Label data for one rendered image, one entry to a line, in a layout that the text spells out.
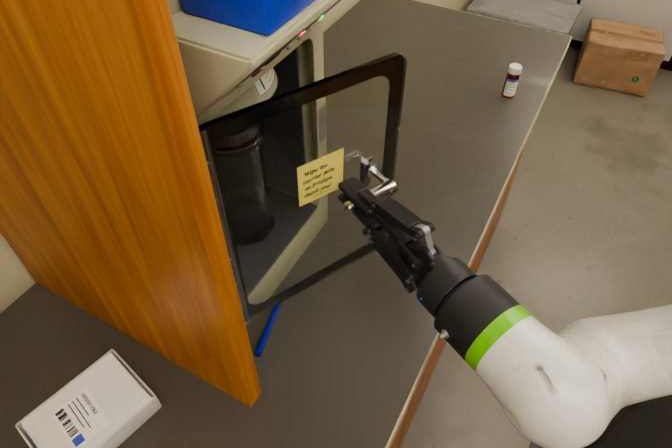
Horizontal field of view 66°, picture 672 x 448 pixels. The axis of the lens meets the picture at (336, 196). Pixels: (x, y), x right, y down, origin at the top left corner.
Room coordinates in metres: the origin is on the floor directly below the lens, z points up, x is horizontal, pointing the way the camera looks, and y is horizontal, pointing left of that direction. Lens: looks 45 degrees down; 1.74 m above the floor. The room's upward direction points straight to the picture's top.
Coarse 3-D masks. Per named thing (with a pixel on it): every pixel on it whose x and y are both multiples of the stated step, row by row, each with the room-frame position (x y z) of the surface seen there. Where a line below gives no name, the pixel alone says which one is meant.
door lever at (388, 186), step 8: (376, 168) 0.58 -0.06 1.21; (368, 176) 0.57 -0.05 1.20; (376, 176) 0.57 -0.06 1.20; (384, 176) 0.56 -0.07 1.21; (384, 184) 0.54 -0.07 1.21; (392, 184) 0.54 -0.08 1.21; (376, 192) 0.53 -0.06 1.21; (384, 192) 0.53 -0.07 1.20; (392, 192) 0.54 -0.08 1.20; (344, 208) 0.50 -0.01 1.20; (352, 208) 0.50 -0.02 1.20
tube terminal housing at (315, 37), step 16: (176, 0) 0.47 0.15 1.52; (304, 32) 0.67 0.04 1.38; (320, 32) 0.71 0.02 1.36; (304, 48) 0.72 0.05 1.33; (320, 48) 0.71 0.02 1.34; (272, 64) 0.60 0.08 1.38; (304, 64) 0.72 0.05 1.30; (320, 64) 0.71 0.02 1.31; (256, 80) 0.57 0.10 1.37; (304, 80) 0.71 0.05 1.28; (208, 112) 0.48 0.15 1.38
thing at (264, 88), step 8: (272, 72) 0.65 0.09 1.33; (264, 80) 0.61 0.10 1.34; (272, 80) 0.63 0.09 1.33; (248, 88) 0.59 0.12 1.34; (256, 88) 0.60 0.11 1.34; (264, 88) 0.61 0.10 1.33; (272, 88) 0.62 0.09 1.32; (240, 96) 0.58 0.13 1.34; (248, 96) 0.58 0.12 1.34; (256, 96) 0.59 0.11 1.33; (264, 96) 0.60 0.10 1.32; (232, 104) 0.57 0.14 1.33; (240, 104) 0.57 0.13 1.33; (248, 104) 0.58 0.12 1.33; (224, 112) 0.56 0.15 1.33
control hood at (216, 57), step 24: (336, 0) 0.52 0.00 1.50; (192, 24) 0.44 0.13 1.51; (216, 24) 0.44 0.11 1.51; (288, 24) 0.44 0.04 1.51; (192, 48) 0.41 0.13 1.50; (216, 48) 0.40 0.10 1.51; (240, 48) 0.40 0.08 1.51; (264, 48) 0.40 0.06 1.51; (192, 72) 0.41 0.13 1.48; (216, 72) 0.40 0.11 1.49; (240, 72) 0.39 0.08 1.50; (192, 96) 0.42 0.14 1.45; (216, 96) 0.40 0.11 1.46
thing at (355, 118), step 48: (288, 96) 0.51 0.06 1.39; (336, 96) 0.54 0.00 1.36; (384, 96) 0.59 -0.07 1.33; (240, 144) 0.47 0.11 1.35; (288, 144) 0.50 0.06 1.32; (336, 144) 0.54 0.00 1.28; (384, 144) 0.59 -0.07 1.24; (240, 192) 0.46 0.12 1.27; (288, 192) 0.50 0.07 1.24; (336, 192) 0.54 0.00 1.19; (240, 240) 0.45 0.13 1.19; (288, 240) 0.49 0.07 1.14; (336, 240) 0.54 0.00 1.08; (288, 288) 0.49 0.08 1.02
